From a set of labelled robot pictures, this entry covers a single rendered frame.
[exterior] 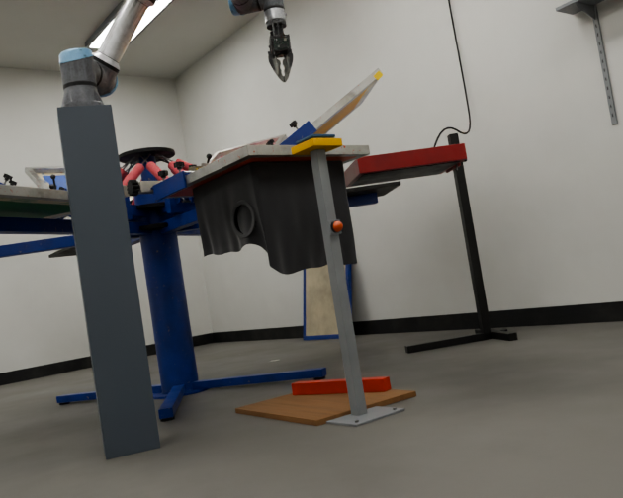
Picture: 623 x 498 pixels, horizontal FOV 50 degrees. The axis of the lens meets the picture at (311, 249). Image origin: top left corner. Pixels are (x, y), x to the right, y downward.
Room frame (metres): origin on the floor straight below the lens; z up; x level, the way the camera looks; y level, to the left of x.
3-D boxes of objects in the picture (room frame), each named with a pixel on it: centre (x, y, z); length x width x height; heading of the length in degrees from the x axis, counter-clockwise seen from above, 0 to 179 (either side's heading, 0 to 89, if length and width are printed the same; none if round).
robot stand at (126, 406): (2.38, 0.73, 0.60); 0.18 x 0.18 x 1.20; 20
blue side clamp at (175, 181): (2.86, 0.54, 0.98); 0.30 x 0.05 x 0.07; 37
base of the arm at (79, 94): (2.38, 0.73, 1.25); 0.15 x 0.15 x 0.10
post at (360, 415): (2.32, -0.07, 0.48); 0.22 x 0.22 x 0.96; 37
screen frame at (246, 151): (2.84, 0.18, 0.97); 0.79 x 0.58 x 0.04; 37
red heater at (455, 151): (3.87, -0.59, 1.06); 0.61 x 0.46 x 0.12; 97
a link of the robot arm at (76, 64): (2.38, 0.73, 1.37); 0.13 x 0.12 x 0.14; 170
